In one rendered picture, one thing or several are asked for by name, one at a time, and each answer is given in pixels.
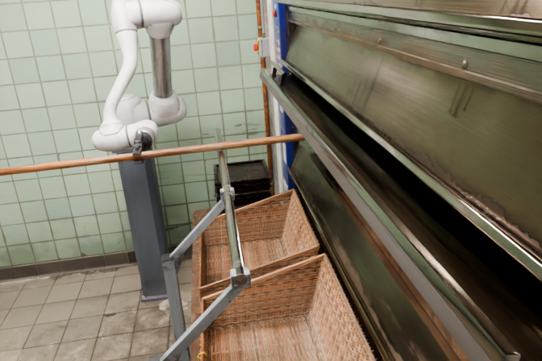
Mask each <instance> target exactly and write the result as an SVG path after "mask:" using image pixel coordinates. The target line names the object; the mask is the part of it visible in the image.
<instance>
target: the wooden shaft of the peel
mask: <svg viewBox="0 0 542 361"><path fill-rule="evenodd" d="M300 140H306V139H305V138H304V137H303V135H302V134H301V133H299V134H292V135H279V136H271V137H264V138H257V139H244V140H237V141H230V142H222V143H209V144H203V145H195V146H188V147H175V148H168V149H160V150H154V151H142V152H141V153H140V155H132V153H126V154H119V155H112V156H99V157H91V158H85V159H77V160H64V161H57V162H50V163H42V164H29V165H23V166H15V167H8V168H0V176H6V175H14V174H20V173H28V172H41V171H47V170H55V169H62V168H75V167H81V166H89V165H95V164H109V163H116V162H123V161H129V160H142V159H150V158H157V157H164V156H177V155H184V154H191V153H198V152H205V151H218V150H225V149H232V148H239V147H252V146H259V145H266V144H273V143H286V142H293V141H300Z"/></svg>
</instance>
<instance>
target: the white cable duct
mask: <svg viewBox="0 0 542 361"><path fill-rule="evenodd" d="M267 10H268V23H269V46H270V60H272V61H273V62H274V63H275V55H274V42H273V17H272V4H271V0H267ZM273 108H274V122H275V134H276V136H279V135H280V134H279V121H278V108H277V100H276V99H275V97H273ZM276 146H277V170H278V184H279V193H283V186H282V173H281V147H280V143H276Z"/></svg>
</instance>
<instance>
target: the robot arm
mask: <svg viewBox="0 0 542 361"><path fill-rule="evenodd" d="M110 15H111V22H112V26H113V28H114V31H115V36H116V38H117V40H118V42H119V46H120V48H121V50H122V53H123V67H122V68H121V71H120V73H119V75H118V77H117V79H116V81H115V83H114V85H113V88H112V90H111V92H110V94H109V96H108V98H107V100H106V104H105V106H104V111H103V123H102V125H101V126H100V130H99V131H95V132H94V134H93V136H92V143H93V145H94V147H95V148H96V149H97V150H99V151H121V150H124V149H127V148H129V147H133V148H134V151H133V152H132V155H140V153H141V152H142V151H147V150H148V149H149V148H150V147H151V146H152V145H153V144H154V142H155V141H156V139H157V136H158V128H157V127H162V126H167V125H171V124H174V123H177V122H180V121H181V120H182V119H184V118H185V116H186V115H187V106H186V102H185V100H184V99H183V98H182V97H180V96H178V95H177V93H176V92H175V91H174V90H173V87H172V69H171V46H170V36H171V34H172V33H173V29H174V26H177V25H178V24H179V23H180V22H181V21H182V11H181V6H180V4H179V2H176V1H175V0H112V3H111V12H110ZM142 28H145V30H146V32H147V33H148V35H149V42H150V52H151V62H152V81H153V91H152V92H151V93H150V97H149V100H146V101H143V100H140V97H139V96H137V95H135V94H133V93H128V94H124V93H125V91H126V89H127V87H128V85H129V83H130V82H131V79H132V78H133V76H134V74H135V71H136V67H137V64H138V33H137V30H138V29H142Z"/></svg>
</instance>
